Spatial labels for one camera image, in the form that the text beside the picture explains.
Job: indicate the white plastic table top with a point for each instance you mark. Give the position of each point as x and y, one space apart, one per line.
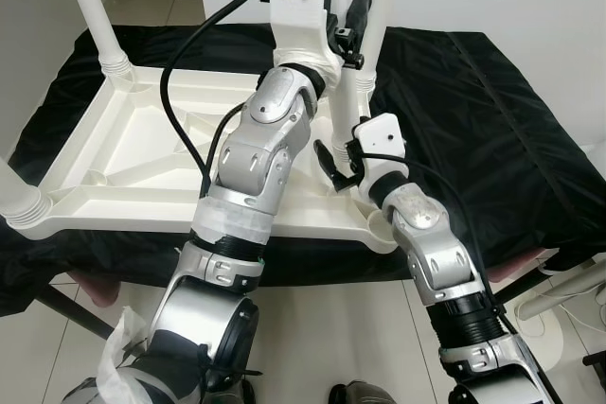
123 158

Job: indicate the pink table top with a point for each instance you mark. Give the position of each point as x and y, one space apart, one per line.
525 264

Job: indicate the black cloth table cover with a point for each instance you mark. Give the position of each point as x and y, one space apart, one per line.
492 120

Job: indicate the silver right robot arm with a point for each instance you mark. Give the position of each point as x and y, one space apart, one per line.
431 234

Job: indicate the grey right robot foot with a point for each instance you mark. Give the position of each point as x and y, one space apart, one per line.
365 395

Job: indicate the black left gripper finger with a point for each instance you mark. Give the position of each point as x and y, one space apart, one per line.
360 11

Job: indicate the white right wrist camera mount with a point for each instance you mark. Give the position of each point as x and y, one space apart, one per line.
379 134

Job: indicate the white pedestal fan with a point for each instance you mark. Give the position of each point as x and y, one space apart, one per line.
568 286

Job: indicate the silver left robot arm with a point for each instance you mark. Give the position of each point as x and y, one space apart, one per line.
256 149

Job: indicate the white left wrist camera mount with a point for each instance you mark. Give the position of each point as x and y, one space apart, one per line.
301 7

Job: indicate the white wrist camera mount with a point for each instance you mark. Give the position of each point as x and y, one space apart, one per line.
379 134
301 7

